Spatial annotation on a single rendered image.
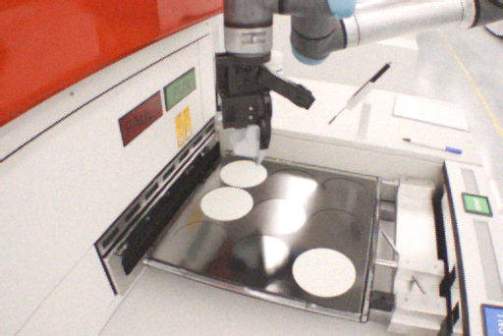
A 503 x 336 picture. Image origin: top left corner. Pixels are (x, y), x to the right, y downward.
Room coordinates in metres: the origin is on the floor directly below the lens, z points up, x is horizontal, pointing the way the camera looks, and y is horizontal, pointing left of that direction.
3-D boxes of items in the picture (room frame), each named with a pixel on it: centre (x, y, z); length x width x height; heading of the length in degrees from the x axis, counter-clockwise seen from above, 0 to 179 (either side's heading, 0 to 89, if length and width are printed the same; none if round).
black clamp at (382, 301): (0.31, -0.19, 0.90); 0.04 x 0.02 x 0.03; 72
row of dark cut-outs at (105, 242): (0.56, 0.17, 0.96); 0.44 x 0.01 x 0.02; 162
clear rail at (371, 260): (0.45, -0.21, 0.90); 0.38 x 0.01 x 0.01; 162
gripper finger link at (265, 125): (0.54, -0.01, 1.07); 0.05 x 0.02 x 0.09; 14
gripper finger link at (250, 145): (0.54, 0.01, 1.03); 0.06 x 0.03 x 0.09; 104
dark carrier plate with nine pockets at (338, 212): (0.51, -0.04, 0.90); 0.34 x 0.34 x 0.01; 72
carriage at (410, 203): (0.44, -0.30, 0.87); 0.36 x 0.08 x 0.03; 162
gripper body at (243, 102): (0.56, 0.02, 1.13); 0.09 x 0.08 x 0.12; 104
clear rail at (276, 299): (0.34, 0.01, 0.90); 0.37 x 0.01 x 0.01; 72
